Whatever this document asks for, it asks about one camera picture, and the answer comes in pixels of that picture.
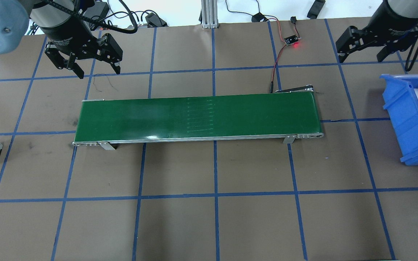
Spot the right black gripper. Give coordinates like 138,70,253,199
335,9,418,63

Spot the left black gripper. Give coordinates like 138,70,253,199
44,22,123,79

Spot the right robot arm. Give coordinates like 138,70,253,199
335,0,418,63

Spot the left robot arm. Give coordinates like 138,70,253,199
0,0,123,79

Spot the blue plastic bin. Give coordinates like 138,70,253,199
381,74,418,166

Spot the small sensor circuit board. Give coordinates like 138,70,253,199
284,35,301,46

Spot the green conveyor belt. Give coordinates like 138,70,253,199
72,88,324,150

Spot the black power adapter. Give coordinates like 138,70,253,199
251,12,268,22

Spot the black braided cable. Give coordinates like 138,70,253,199
46,0,139,35

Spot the red conveyor wire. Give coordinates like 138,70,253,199
269,16,300,93

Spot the aluminium frame post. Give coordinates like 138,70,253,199
200,0,219,29

